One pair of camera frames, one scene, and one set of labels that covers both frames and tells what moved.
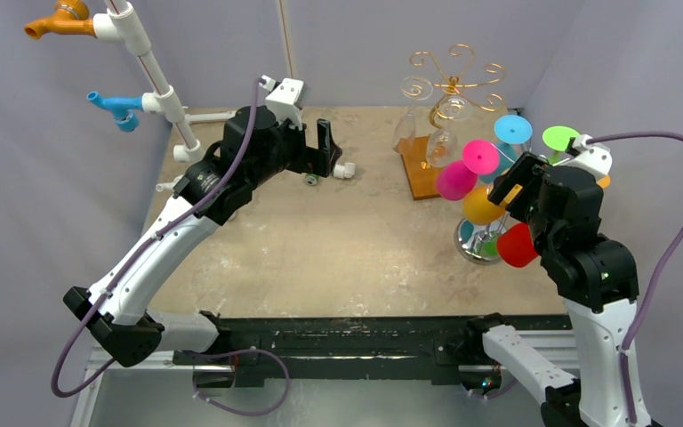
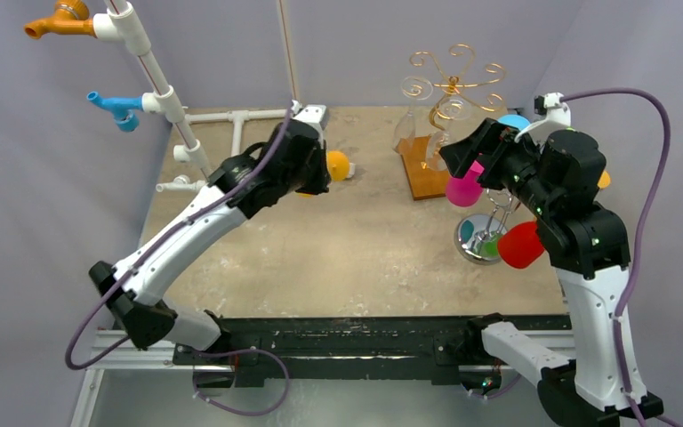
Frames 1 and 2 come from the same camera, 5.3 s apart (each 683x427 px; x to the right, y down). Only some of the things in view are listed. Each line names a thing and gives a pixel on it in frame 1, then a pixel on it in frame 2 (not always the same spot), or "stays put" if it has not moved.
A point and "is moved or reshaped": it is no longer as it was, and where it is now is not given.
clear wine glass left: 413,88 stays put
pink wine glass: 456,180 is moved or reshaped
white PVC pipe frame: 124,20 stays put
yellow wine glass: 479,209 to 340,168
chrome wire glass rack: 479,242 stays put
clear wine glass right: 442,146 stays put
